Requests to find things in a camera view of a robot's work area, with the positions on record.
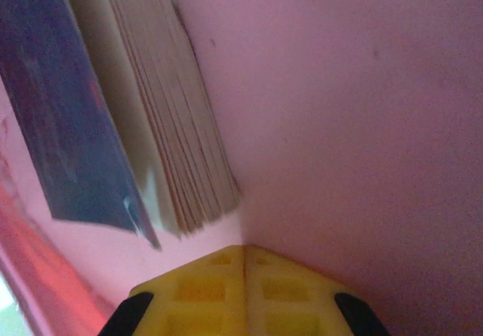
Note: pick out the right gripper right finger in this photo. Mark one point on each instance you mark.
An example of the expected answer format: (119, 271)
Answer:
(294, 298)

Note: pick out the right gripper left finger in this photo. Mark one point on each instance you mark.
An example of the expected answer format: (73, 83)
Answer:
(196, 298)

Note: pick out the large navy book yellow label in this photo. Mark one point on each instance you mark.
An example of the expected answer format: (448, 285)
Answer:
(75, 143)

